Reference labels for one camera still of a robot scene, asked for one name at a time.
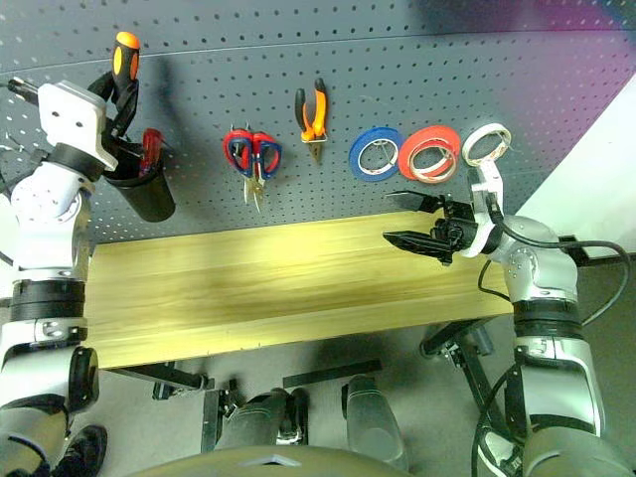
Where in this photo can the black table frame strut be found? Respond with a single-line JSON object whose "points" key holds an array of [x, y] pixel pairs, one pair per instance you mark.
{"points": [[462, 348]]}

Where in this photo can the red tape roll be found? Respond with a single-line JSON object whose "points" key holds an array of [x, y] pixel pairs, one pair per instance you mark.
{"points": [[427, 133]]}

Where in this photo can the black rounded shoe shape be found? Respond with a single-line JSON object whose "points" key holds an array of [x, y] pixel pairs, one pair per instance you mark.
{"points": [[87, 447]]}

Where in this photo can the grey robot torso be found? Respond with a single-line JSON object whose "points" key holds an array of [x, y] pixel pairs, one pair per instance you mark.
{"points": [[268, 464]]}

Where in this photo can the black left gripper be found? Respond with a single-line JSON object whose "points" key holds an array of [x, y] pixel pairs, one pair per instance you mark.
{"points": [[119, 149]]}

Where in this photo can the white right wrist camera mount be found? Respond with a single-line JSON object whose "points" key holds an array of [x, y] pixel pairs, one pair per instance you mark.
{"points": [[489, 181]]}

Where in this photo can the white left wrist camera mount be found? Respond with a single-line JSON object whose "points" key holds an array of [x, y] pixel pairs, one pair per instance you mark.
{"points": [[69, 119]]}

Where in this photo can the white tape roll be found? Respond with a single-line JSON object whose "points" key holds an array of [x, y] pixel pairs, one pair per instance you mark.
{"points": [[467, 149]]}

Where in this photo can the black table frame bar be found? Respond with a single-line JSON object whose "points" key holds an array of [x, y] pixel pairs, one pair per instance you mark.
{"points": [[164, 377], [330, 372]]}

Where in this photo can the dark grey rounded robot leg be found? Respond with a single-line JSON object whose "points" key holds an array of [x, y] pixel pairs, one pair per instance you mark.
{"points": [[263, 417], [372, 422]]}

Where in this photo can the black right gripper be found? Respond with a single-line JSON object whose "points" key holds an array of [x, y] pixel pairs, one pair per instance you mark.
{"points": [[459, 231]]}

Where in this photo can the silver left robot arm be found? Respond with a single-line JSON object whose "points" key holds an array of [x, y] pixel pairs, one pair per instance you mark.
{"points": [[45, 208]]}

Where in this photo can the black table frame leg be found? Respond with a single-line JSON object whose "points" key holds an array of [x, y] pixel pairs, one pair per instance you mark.
{"points": [[211, 417]]}

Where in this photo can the black cup holder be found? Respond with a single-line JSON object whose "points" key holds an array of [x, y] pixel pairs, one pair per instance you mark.
{"points": [[149, 199]]}

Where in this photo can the grey perforated pegboard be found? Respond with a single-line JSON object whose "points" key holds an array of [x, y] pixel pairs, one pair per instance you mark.
{"points": [[348, 64]]}

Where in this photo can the black wall bracket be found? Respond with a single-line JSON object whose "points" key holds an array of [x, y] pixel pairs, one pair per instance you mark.
{"points": [[571, 246]]}

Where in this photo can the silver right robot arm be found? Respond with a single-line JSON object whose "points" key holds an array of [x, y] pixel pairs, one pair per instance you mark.
{"points": [[541, 268]]}

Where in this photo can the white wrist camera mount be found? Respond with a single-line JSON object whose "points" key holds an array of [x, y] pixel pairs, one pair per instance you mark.
{"points": [[489, 181], [69, 119]]}

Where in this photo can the blue tape roll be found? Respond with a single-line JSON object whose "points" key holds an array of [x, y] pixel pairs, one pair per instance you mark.
{"points": [[354, 156]]}

